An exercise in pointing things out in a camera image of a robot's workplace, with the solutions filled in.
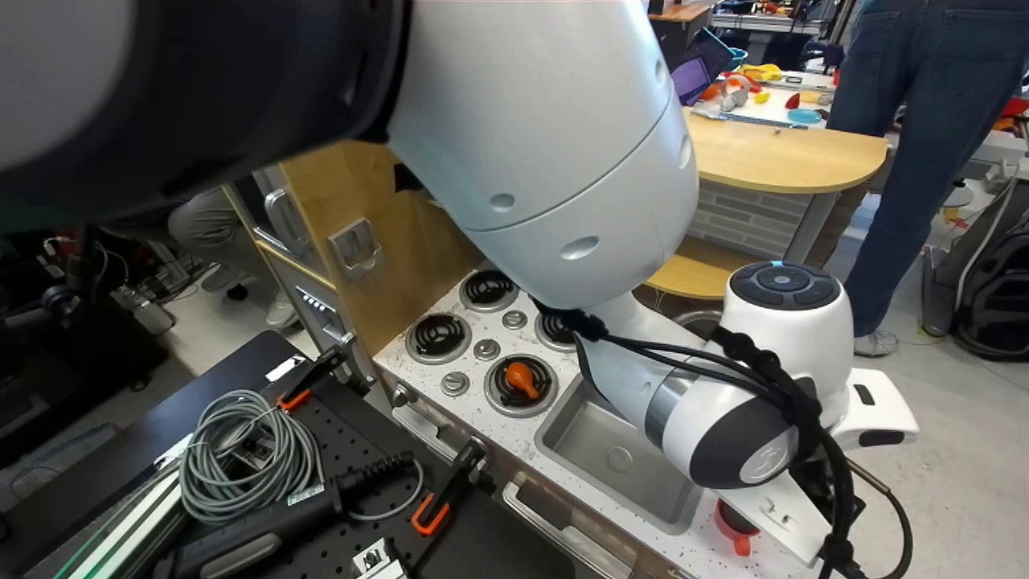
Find thin black cable loop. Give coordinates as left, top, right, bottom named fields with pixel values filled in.
left=342, top=453, right=432, bottom=528

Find light wooden shelf board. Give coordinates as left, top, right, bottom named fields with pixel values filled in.
left=684, top=110, right=893, bottom=198

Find white green flat strips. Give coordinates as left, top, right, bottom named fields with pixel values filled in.
left=53, top=469, right=188, bottom=579

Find standing person in jeans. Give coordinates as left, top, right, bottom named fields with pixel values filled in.
left=830, top=0, right=1029, bottom=359

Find orange toy chicken leg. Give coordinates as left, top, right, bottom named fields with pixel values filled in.
left=499, top=359, right=546, bottom=403

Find silver toy oven door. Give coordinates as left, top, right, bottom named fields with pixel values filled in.
left=252, top=157, right=365, bottom=364

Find grey metal support pole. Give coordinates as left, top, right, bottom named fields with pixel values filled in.
left=802, top=191, right=843, bottom=269

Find black perforated breadboard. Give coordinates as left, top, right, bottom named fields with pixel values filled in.
left=0, top=326, right=584, bottom=579

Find black coil toy burner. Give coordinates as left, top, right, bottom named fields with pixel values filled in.
left=407, top=313, right=476, bottom=368
left=534, top=305, right=589, bottom=355
left=461, top=266, right=523, bottom=316
left=484, top=350, right=561, bottom=417

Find small wooden lower shelf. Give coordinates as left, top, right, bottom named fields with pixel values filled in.
left=641, top=250, right=739, bottom=305

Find white tiled back panel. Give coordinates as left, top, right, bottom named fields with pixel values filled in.
left=684, top=174, right=818, bottom=260

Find laptop with purple screen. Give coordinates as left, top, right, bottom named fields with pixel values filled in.
left=670, top=26, right=748, bottom=110

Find brown wooden cabinet panel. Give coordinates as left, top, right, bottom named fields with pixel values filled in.
left=281, top=139, right=485, bottom=356

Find black clamp orange trigger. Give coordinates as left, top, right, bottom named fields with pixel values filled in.
left=408, top=433, right=492, bottom=539
left=269, top=348, right=359, bottom=417

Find coiled grey cable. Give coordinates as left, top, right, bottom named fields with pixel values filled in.
left=178, top=385, right=326, bottom=528

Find black backpack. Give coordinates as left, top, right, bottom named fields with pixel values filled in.
left=922, top=174, right=1029, bottom=364

